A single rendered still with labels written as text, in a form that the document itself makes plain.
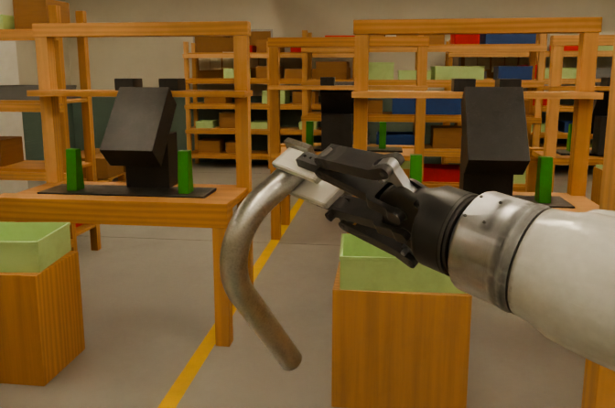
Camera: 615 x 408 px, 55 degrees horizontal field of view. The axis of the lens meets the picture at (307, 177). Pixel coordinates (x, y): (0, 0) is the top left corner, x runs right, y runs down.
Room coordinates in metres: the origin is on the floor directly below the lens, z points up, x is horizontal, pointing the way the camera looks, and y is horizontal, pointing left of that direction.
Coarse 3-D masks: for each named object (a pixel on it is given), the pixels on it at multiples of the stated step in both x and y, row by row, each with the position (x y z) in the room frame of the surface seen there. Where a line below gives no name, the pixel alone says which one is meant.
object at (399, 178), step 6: (384, 162) 0.51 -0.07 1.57; (390, 162) 0.50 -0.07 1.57; (396, 162) 0.50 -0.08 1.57; (396, 168) 0.50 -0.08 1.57; (396, 174) 0.50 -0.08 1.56; (402, 174) 0.51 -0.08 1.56; (384, 180) 0.51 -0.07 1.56; (390, 180) 0.51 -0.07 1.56; (396, 180) 0.51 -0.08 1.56; (402, 180) 0.51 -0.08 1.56; (408, 180) 0.51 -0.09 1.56; (396, 186) 0.51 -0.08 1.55; (402, 186) 0.51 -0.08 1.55; (408, 186) 0.51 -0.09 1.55; (414, 186) 0.51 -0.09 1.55
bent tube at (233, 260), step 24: (288, 144) 0.65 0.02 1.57; (264, 192) 0.61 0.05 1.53; (288, 192) 0.63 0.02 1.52; (240, 216) 0.60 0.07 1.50; (264, 216) 0.61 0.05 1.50; (240, 240) 0.59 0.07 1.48; (240, 264) 0.59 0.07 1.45; (240, 288) 0.60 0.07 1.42; (240, 312) 0.62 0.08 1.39; (264, 312) 0.63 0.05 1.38; (264, 336) 0.64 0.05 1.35; (288, 336) 0.67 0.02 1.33; (288, 360) 0.67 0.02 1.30
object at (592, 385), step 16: (608, 112) 1.11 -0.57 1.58; (608, 128) 1.10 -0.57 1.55; (608, 144) 1.09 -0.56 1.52; (608, 160) 1.08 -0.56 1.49; (608, 176) 1.07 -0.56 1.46; (608, 192) 1.07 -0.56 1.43; (608, 208) 1.06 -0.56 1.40; (592, 368) 1.06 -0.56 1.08; (592, 384) 1.05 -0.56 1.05; (608, 384) 1.02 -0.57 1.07; (592, 400) 1.05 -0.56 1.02; (608, 400) 1.02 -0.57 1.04
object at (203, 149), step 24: (192, 48) 10.78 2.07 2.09; (264, 48) 10.26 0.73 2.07; (192, 72) 10.79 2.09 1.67; (264, 72) 10.26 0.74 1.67; (288, 72) 10.22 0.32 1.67; (312, 72) 10.14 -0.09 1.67; (264, 96) 10.22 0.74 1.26; (288, 96) 10.45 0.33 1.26; (312, 96) 10.14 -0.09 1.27; (216, 120) 10.64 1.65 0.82; (264, 120) 10.63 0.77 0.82; (216, 144) 10.37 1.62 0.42
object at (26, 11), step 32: (32, 0) 5.01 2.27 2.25; (0, 32) 4.92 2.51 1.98; (32, 32) 4.89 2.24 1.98; (0, 96) 5.02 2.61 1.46; (32, 96) 4.98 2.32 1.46; (64, 128) 4.90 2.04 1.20; (0, 160) 5.07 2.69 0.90; (32, 160) 5.44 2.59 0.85; (64, 160) 4.91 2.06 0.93; (96, 224) 5.33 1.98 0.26
